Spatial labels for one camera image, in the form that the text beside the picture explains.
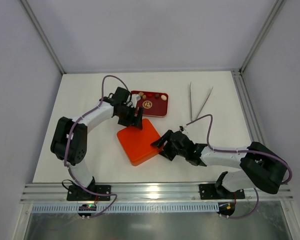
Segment orange box lid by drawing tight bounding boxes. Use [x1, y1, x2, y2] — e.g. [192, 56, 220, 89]
[116, 118, 162, 167]

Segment silver metal tweezers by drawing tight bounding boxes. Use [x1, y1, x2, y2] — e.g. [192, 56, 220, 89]
[188, 82, 214, 121]

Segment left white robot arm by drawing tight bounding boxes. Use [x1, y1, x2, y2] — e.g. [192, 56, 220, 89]
[50, 87, 143, 201]

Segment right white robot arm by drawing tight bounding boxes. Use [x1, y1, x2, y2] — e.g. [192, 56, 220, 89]
[151, 130, 288, 198]

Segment beige oval chocolate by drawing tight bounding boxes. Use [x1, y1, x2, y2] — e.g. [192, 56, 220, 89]
[161, 95, 167, 101]

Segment dark red metal tray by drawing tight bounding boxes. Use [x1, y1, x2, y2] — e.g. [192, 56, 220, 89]
[131, 90, 169, 118]

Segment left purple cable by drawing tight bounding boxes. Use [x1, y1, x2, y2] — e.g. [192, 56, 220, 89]
[63, 75, 118, 218]

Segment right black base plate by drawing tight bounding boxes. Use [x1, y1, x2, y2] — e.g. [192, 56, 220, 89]
[198, 183, 246, 200]

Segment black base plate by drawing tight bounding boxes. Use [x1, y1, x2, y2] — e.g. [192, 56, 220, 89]
[198, 183, 246, 200]
[66, 184, 112, 202]

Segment white slotted cable duct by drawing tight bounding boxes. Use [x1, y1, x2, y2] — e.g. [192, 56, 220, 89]
[31, 202, 219, 214]

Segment right aluminium frame rail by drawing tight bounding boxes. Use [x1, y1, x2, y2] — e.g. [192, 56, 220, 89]
[231, 70, 265, 144]

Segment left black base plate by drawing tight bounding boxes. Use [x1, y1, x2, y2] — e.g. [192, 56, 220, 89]
[66, 184, 112, 202]

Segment aluminium front rail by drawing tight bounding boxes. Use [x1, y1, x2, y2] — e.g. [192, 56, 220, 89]
[20, 180, 294, 202]

